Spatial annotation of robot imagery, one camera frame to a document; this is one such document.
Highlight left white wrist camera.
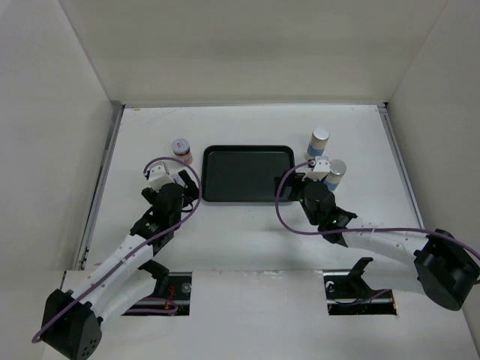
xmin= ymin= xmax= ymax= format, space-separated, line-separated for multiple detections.
xmin=143 ymin=159 xmax=178 ymax=192

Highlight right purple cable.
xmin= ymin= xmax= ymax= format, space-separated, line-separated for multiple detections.
xmin=275 ymin=159 xmax=480 ymax=263

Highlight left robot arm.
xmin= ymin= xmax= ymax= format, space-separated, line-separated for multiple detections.
xmin=31 ymin=166 xmax=202 ymax=359

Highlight black plastic tray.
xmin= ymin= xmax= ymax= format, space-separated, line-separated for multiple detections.
xmin=201 ymin=145 xmax=295 ymax=203

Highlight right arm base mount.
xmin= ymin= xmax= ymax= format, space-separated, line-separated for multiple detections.
xmin=322 ymin=257 xmax=397 ymax=316

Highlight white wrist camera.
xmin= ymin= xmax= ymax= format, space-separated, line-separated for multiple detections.
xmin=302 ymin=156 xmax=330 ymax=182
xmin=143 ymin=159 xmax=178 ymax=192

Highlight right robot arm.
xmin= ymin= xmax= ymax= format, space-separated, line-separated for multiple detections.
xmin=274 ymin=169 xmax=479 ymax=311

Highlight purple cable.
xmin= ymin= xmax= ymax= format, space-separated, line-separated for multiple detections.
xmin=275 ymin=159 xmax=480 ymax=263
xmin=30 ymin=156 xmax=203 ymax=345

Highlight blue-label shaker bottle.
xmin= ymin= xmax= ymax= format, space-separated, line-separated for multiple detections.
xmin=304 ymin=127 xmax=330 ymax=161
xmin=323 ymin=159 xmax=347 ymax=192

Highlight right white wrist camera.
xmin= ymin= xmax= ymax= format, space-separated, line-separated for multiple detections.
xmin=302 ymin=156 xmax=330 ymax=182

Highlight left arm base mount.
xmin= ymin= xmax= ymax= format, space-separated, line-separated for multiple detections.
xmin=124 ymin=260 xmax=193 ymax=317

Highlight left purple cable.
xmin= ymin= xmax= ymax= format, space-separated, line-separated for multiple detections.
xmin=30 ymin=156 xmax=203 ymax=345

